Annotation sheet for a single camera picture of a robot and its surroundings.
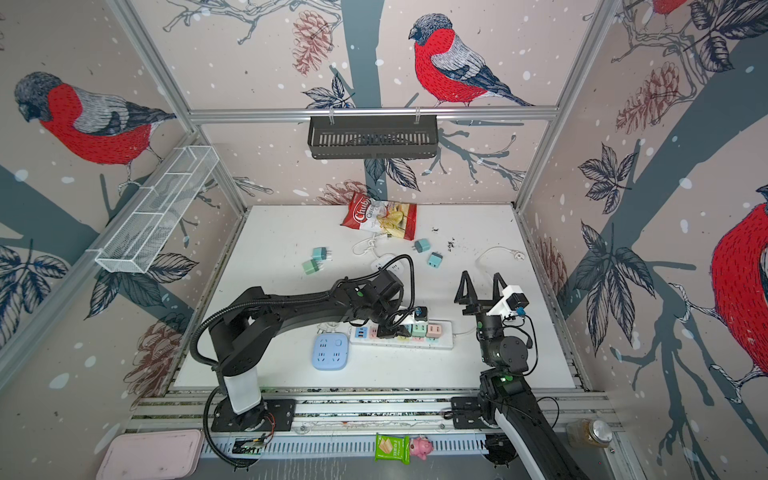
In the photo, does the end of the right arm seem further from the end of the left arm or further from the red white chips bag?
Result: the red white chips bag

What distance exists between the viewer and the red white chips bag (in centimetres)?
113

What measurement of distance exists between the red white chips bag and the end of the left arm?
393 millimetres

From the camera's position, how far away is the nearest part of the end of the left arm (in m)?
0.70
